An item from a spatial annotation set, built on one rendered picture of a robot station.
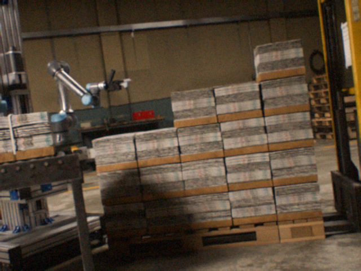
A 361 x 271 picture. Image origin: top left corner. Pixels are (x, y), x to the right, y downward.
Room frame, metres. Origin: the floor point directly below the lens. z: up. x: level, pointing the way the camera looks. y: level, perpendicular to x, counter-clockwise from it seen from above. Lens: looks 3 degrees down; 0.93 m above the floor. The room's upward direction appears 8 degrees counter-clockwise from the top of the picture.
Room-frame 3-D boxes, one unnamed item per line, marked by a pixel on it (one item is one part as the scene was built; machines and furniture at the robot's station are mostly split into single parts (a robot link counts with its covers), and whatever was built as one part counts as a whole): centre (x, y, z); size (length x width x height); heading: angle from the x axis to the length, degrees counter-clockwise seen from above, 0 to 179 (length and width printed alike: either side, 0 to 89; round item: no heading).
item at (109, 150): (3.06, 0.00, 0.42); 1.17 x 0.39 x 0.83; 83
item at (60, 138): (3.35, 0.91, 0.87); 0.15 x 0.15 x 0.10
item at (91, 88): (3.42, 0.62, 1.21); 0.11 x 0.08 x 0.09; 77
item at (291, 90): (2.98, -0.72, 0.65); 0.39 x 0.30 x 1.29; 173
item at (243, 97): (3.01, -0.42, 0.95); 0.38 x 0.29 x 0.23; 172
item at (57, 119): (3.36, 0.91, 0.98); 0.13 x 0.12 x 0.14; 167
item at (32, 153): (2.35, 0.77, 0.83); 0.29 x 0.16 x 0.04; 14
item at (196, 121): (3.05, -0.13, 0.86); 0.38 x 0.29 x 0.04; 174
